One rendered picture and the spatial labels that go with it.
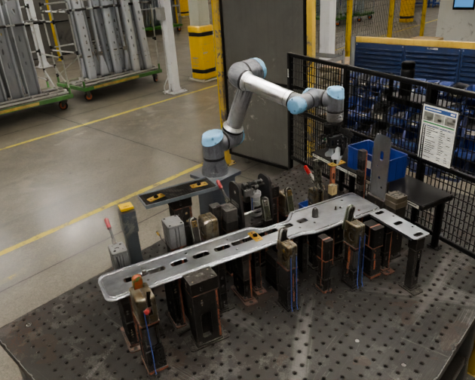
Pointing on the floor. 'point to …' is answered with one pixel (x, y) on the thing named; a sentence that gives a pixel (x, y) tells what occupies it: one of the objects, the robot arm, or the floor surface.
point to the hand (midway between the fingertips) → (336, 160)
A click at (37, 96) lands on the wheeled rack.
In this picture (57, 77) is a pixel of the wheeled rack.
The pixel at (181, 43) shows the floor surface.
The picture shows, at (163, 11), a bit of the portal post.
